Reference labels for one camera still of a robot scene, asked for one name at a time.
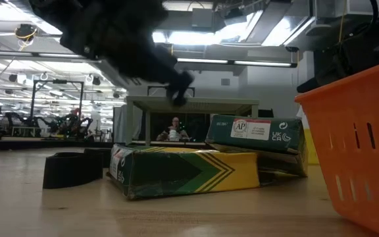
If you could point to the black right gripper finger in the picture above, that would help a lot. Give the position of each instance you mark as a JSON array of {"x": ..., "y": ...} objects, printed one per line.
[{"x": 321, "y": 80}]

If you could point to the green mesh shelf riser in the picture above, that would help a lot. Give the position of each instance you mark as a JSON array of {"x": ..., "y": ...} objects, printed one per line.
[{"x": 209, "y": 103}]

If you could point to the yellow plastic basket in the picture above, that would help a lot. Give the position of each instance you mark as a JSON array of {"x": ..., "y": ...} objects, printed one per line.
[{"x": 311, "y": 148}]

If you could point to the orange plastic basket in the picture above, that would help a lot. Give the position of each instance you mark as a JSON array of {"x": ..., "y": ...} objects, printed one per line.
[{"x": 357, "y": 148}]

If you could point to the Crayola crayon box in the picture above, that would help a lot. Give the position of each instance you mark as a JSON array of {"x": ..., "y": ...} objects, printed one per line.
[
  {"x": 255, "y": 131},
  {"x": 176, "y": 174}
]

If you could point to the black office partition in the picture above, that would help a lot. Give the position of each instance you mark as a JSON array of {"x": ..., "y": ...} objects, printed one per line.
[{"x": 199, "y": 128}]

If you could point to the person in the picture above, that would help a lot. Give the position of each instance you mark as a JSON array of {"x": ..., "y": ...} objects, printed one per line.
[{"x": 175, "y": 126}]

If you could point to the grey fabric cover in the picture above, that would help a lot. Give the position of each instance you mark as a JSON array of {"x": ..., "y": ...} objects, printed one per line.
[{"x": 120, "y": 125}]

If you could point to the long LED light bar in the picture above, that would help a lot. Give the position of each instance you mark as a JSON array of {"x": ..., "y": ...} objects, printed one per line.
[{"x": 262, "y": 63}]

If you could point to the black background furniture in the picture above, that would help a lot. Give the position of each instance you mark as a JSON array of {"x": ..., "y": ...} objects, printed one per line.
[{"x": 266, "y": 113}]

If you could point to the background robot arms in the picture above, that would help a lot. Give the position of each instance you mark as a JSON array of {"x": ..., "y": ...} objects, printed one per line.
[{"x": 67, "y": 126}]

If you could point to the background workbench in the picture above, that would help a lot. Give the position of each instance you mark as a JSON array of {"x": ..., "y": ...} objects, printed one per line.
[{"x": 18, "y": 143}]

